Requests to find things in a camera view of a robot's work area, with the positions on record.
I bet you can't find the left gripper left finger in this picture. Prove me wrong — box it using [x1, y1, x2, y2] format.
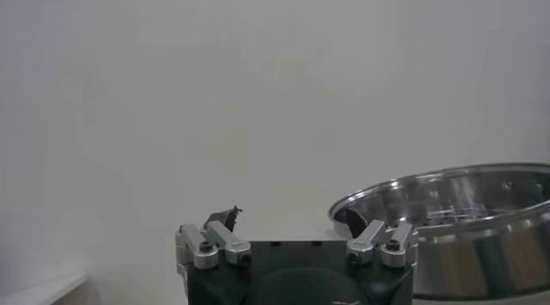
[174, 205, 253, 278]

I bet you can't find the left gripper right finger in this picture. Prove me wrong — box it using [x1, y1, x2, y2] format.
[343, 207, 419, 269]

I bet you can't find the stainless steel steamer basket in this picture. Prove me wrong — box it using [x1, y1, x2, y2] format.
[328, 162, 550, 300]

